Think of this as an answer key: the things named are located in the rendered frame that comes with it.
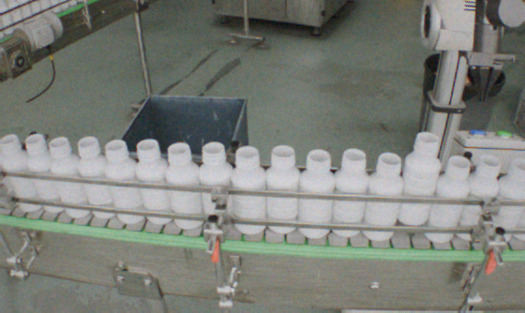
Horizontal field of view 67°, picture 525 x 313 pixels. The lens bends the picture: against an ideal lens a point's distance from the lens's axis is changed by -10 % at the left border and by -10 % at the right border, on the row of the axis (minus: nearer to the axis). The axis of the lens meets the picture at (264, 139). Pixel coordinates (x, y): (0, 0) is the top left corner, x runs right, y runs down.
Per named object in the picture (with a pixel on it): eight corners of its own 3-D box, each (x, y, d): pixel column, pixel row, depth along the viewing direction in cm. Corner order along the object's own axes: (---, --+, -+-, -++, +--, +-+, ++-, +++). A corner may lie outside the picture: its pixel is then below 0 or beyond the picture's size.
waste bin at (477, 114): (412, 186, 242) (434, 84, 206) (401, 141, 279) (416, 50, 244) (487, 188, 237) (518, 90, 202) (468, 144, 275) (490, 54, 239)
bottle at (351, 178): (357, 215, 83) (367, 143, 73) (365, 237, 78) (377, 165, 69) (326, 216, 82) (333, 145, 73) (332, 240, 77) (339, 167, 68)
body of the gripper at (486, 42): (515, 65, 78) (517, 26, 76) (467, 61, 79) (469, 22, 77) (502, 62, 84) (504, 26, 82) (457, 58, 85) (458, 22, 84)
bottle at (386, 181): (392, 245, 76) (407, 172, 67) (358, 240, 77) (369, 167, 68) (395, 222, 80) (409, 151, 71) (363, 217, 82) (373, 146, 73)
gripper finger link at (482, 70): (509, 105, 80) (514, 58, 78) (475, 103, 81) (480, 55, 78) (496, 99, 87) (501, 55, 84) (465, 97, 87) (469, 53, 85)
